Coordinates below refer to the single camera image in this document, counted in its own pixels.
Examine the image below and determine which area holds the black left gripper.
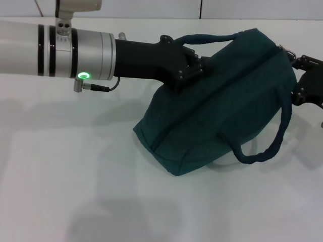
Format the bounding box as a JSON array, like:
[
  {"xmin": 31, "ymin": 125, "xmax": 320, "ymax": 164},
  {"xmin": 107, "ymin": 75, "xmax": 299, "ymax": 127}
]
[{"xmin": 114, "ymin": 34, "xmax": 216, "ymax": 92}]

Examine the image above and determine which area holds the metal zipper pull with ring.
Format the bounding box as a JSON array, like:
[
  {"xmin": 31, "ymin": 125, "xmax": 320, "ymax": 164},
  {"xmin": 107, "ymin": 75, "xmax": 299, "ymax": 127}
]
[{"xmin": 278, "ymin": 44, "xmax": 296, "ymax": 62}]

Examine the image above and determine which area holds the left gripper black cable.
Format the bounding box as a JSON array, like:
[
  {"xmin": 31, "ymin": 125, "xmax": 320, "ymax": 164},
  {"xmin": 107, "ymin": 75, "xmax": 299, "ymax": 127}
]
[{"xmin": 73, "ymin": 76, "xmax": 121, "ymax": 93}]

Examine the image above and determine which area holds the dark blue fabric bag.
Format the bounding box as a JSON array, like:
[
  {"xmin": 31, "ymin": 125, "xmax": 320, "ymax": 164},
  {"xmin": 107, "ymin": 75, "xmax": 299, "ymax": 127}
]
[{"xmin": 133, "ymin": 28, "xmax": 297, "ymax": 177}]

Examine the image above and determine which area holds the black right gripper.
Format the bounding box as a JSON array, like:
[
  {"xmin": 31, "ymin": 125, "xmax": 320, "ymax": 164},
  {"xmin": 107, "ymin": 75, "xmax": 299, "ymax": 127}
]
[{"xmin": 291, "ymin": 54, "xmax": 323, "ymax": 107}]

